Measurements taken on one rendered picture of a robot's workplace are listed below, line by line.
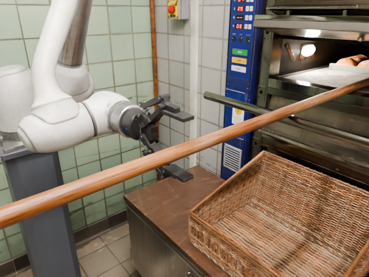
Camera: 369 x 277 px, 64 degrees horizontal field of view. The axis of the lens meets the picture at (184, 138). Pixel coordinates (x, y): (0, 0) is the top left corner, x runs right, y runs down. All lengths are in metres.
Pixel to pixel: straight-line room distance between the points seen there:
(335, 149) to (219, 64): 0.70
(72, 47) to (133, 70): 0.83
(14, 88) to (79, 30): 0.30
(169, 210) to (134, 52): 1.01
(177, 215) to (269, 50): 0.85
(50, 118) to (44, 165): 0.50
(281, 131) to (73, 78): 0.89
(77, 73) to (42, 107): 0.47
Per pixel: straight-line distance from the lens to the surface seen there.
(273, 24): 1.19
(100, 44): 1.85
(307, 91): 1.30
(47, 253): 1.46
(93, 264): 2.09
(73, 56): 1.20
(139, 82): 2.00
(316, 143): 1.31
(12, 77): 1.17
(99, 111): 0.80
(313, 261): 1.30
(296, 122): 0.90
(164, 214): 1.43
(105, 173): 0.52
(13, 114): 1.18
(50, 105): 0.77
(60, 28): 0.85
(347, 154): 1.27
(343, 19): 1.07
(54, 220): 1.38
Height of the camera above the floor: 1.46
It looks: 23 degrees down
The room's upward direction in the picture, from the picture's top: straight up
